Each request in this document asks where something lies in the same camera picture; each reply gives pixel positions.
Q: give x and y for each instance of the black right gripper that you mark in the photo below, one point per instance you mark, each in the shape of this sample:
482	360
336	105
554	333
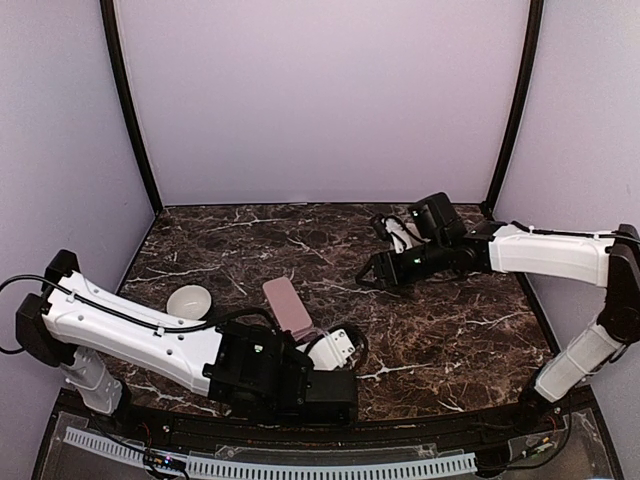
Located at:
383	261

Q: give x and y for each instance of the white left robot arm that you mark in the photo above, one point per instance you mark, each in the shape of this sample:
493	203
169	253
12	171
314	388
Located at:
72	324

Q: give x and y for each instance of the black corner post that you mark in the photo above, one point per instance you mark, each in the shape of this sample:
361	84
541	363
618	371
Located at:
521	89
123	89

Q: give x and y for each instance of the pink glasses case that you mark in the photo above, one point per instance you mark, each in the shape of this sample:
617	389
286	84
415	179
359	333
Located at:
288	309

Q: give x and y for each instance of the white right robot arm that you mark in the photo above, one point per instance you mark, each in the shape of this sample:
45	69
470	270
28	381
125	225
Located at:
572	272

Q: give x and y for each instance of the white ceramic bowl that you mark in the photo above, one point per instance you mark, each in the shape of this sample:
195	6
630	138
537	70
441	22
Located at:
190	302

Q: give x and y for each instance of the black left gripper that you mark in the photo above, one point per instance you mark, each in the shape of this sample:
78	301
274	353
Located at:
288	338

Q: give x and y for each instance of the black right corner post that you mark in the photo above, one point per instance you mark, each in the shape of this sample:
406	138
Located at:
521	89

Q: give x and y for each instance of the black front rail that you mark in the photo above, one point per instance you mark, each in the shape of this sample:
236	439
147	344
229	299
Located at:
208	432

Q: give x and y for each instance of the white slotted cable duct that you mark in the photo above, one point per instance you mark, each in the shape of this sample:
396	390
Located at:
248	463

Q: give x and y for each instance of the black left corner post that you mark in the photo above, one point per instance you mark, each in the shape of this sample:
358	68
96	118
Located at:
123	89

